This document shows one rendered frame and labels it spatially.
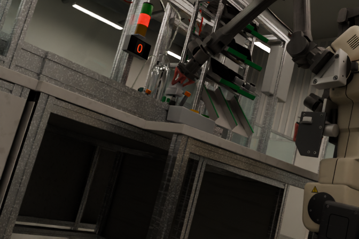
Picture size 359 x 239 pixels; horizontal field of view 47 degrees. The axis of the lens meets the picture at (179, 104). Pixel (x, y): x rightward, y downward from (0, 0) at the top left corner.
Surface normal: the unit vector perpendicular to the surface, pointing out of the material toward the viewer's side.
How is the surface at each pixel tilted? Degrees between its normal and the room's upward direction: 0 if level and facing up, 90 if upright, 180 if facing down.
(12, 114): 90
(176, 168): 90
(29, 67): 90
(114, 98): 90
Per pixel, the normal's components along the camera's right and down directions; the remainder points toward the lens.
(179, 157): 0.62, 0.02
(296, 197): -0.75, -0.30
